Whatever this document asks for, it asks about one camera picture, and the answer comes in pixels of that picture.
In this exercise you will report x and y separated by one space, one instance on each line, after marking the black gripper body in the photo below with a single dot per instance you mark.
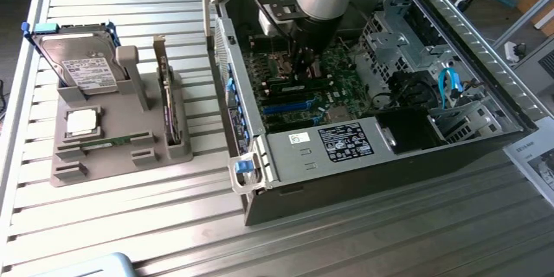
318 32

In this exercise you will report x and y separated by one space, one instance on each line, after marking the graphics card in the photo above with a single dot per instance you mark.
169 95

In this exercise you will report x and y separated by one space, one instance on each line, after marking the black installed RAM stick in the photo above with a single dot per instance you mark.
288 89

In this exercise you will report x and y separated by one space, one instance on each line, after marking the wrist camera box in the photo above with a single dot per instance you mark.
276 17

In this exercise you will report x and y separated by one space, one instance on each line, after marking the metal disk bay cage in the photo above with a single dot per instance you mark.
398 40

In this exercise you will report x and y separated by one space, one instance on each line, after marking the grey parts rack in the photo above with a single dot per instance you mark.
116 118

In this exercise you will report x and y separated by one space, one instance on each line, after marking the silver CPU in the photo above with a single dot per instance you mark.
83 122

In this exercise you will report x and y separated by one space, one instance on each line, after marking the open black PC case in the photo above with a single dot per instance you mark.
372 189

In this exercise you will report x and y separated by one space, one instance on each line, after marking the blue expansion slot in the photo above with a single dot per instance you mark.
287 107

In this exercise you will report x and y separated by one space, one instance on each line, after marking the printed paper manual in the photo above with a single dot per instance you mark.
534 157

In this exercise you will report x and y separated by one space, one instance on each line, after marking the green motherboard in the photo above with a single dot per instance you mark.
342 72

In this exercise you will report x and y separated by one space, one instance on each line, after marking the grey power supply unit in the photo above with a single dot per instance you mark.
332 150

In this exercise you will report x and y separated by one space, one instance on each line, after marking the hard disk in blue caddy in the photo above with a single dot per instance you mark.
81 63

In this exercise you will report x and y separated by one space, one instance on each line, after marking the blue case latch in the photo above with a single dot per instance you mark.
241 166

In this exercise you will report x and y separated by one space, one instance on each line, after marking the green RAM stick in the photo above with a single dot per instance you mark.
108 143

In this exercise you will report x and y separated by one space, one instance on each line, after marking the light blue plastic box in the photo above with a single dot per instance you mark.
92 267

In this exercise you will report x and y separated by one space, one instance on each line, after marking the white power strip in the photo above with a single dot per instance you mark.
511 50

